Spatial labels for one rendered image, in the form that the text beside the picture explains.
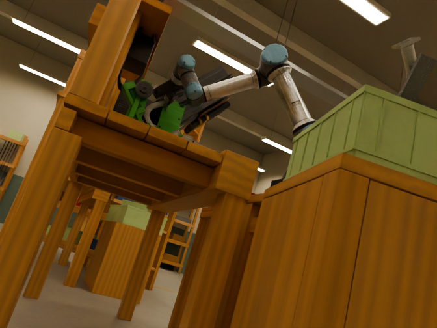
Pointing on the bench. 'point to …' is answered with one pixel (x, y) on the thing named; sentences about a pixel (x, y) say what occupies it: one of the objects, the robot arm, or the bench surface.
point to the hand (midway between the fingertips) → (162, 103)
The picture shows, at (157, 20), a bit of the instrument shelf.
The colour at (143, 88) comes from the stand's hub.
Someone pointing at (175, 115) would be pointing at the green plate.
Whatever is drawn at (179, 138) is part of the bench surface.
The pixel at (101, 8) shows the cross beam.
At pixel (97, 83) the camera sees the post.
